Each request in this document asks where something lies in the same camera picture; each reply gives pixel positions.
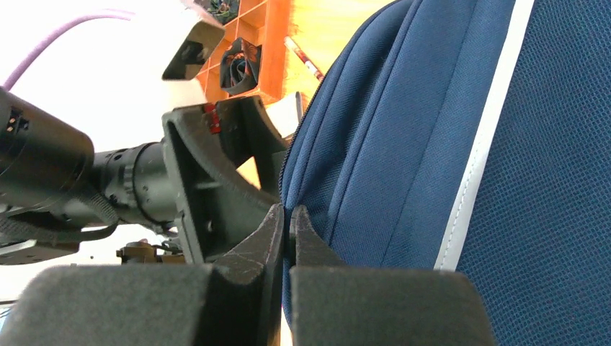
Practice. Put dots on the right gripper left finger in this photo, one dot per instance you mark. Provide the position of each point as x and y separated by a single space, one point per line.
246 287

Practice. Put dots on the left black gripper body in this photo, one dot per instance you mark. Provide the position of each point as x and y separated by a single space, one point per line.
224 168

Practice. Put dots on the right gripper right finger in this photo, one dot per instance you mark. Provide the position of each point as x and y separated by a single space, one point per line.
313 283

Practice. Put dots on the navy blue backpack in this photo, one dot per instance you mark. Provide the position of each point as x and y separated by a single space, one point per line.
472 136

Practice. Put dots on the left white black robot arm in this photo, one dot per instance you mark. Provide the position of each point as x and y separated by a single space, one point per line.
57 192

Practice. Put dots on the red pen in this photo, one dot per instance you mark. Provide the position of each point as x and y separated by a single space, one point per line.
291 45

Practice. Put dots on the wooden compartment tray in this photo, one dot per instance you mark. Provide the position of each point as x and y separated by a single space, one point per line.
260 22

